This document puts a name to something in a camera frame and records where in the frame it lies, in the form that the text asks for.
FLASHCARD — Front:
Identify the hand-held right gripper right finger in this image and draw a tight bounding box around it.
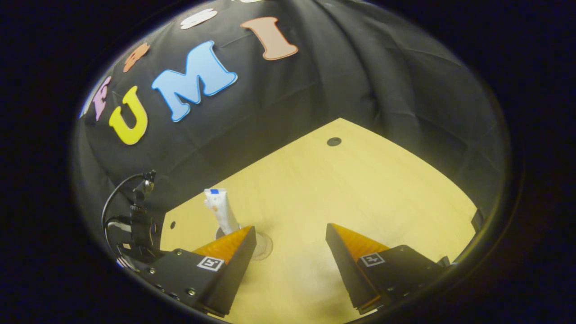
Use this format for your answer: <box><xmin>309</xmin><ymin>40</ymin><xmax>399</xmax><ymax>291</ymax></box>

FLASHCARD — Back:
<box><xmin>325</xmin><ymin>222</ymin><xmax>451</xmax><ymax>315</ymax></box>

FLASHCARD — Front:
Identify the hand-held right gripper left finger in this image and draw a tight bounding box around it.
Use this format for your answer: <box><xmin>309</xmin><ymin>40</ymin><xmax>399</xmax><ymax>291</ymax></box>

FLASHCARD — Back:
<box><xmin>143</xmin><ymin>225</ymin><xmax>258</xmax><ymax>318</ymax></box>

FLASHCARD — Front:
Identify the white cup with wooden handle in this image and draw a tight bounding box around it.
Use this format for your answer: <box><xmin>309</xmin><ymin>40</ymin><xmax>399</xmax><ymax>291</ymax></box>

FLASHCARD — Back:
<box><xmin>215</xmin><ymin>226</ymin><xmax>274</xmax><ymax>262</ymax></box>

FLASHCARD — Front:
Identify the white toothpaste tube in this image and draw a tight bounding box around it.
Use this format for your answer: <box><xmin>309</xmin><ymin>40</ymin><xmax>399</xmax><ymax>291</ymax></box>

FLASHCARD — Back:
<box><xmin>204</xmin><ymin>188</ymin><xmax>241</xmax><ymax>235</ymax></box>

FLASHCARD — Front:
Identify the light wooden desktop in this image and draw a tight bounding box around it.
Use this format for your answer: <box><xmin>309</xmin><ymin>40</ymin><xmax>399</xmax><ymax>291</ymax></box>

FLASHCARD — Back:
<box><xmin>160</xmin><ymin>118</ymin><xmax>477</xmax><ymax>324</ymax></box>

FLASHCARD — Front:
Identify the black stand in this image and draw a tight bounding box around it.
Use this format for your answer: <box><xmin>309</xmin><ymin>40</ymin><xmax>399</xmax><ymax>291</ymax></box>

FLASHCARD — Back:
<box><xmin>128</xmin><ymin>170</ymin><xmax>159</xmax><ymax>264</ymax></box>

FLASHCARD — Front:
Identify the black table clamp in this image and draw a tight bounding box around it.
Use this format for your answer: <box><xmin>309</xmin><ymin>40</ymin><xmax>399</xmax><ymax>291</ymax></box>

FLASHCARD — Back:
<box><xmin>470</xmin><ymin>208</ymin><xmax>486</xmax><ymax>234</ymax></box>

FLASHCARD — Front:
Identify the black backdrop cloth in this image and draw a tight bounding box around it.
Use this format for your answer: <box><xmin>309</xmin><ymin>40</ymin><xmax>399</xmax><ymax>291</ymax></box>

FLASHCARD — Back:
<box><xmin>72</xmin><ymin>0</ymin><xmax>511</xmax><ymax>270</ymax></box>

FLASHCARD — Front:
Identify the black stand cable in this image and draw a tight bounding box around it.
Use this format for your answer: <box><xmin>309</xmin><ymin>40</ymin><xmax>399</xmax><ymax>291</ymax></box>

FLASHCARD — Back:
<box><xmin>101</xmin><ymin>173</ymin><xmax>144</xmax><ymax>266</ymax></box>

